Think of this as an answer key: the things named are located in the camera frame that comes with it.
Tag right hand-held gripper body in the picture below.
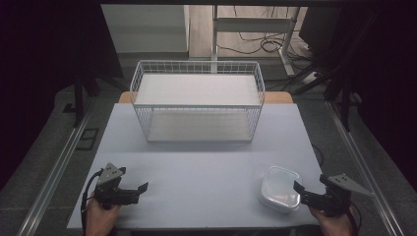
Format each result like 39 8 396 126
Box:
302 173 377 218

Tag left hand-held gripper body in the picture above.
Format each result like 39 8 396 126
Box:
93 162 140 210

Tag clear plastic food container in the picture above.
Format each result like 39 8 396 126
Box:
259 164 302 214

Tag white wire shelf rack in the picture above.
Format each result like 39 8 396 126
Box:
129 59 267 145

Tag person's left hand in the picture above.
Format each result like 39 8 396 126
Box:
85 196 122 236

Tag person's right hand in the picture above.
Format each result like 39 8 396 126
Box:
309 205 356 236

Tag black floor socket plate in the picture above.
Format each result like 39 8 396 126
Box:
76 127 100 151

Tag wooden table board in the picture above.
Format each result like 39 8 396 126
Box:
117 90 295 105

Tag black stand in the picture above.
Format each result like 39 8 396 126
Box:
323 13 378 133
62 70 101 129

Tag white power strip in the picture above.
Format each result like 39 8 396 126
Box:
301 70 320 86

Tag white cabinet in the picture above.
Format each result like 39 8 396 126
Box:
100 4 191 54

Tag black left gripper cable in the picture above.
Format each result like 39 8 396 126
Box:
80 168 104 236

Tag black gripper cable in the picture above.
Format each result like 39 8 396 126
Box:
347 202 363 236
80 168 104 236

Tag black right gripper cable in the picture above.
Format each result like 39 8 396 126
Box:
347 202 363 236

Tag aluminium floor rail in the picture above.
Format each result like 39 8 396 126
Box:
324 99 404 236
16 97 96 236

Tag black floor cables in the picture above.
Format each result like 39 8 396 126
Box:
216 5 318 62

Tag white metal desk frame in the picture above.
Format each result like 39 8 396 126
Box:
209 4 302 77

